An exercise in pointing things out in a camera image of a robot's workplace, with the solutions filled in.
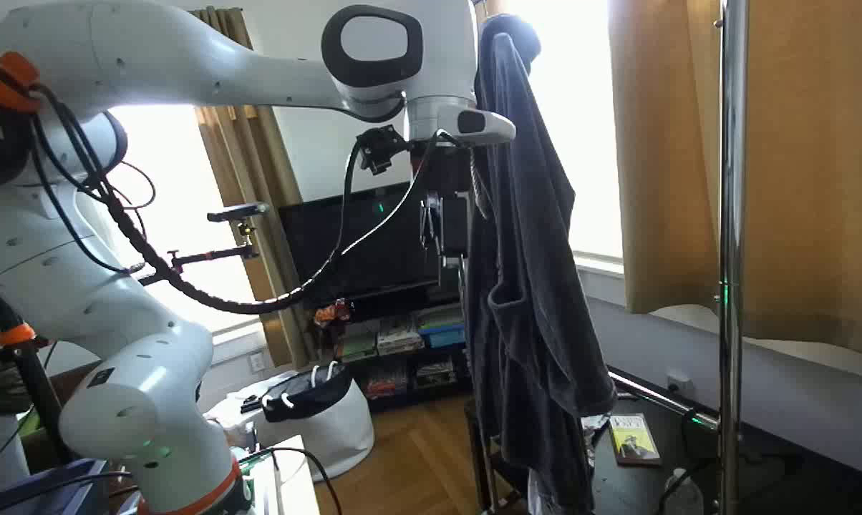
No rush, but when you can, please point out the black television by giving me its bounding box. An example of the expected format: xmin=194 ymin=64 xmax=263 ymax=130
xmin=281 ymin=184 xmax=439 ymax=307

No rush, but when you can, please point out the black media shelf with boxes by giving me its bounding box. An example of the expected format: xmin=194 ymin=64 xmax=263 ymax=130
xmin=313 ymin=293 xmax=470 ymax=413

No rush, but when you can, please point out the brown striped curtain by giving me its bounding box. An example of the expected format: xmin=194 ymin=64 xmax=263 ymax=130
xmin=192 ymin=7 xmax=313 ymax=367

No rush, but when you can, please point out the black camera on mount arm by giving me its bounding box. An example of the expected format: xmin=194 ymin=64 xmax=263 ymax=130
xmin=139 ymin=204 xmax=265 ymax=276

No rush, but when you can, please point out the mustard yellow curtain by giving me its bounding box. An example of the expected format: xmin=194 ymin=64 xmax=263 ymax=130
xmin=608 ymin=0 xmax=862 ymax=351

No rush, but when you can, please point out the chrome rack pole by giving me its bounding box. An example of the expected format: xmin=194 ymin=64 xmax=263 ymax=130
xmin=718 ymin=0 xmax=751 ymax=515

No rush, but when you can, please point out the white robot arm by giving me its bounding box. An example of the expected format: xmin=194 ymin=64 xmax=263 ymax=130
xmin=0 ymin=0 xmax=512 ymax=515

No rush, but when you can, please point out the white bag with black top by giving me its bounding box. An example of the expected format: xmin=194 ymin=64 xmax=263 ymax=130
xmin=208 ymin=360 xmax=376 ymax=479

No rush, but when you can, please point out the dark blue bathrobe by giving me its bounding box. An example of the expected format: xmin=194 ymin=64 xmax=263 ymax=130
xmin=463 ymin=14 xmax=615 ymax=515

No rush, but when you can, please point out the small booklet on floor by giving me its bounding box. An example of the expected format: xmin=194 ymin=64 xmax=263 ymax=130
xmin=609 ymin=413 xmax=662 ymax=466

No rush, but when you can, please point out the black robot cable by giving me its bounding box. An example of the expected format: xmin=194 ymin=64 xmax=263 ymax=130
xmin=26 ymin=83 xmax=423 ymax=320

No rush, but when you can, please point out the chrome bottom rod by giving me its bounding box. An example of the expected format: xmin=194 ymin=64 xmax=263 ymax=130
xmin=608 ymin=370 xmax=718 ymax=433

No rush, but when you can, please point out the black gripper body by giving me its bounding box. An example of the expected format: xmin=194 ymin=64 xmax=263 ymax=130
xmin=419 ymin=143 xmax=470 ymax=258

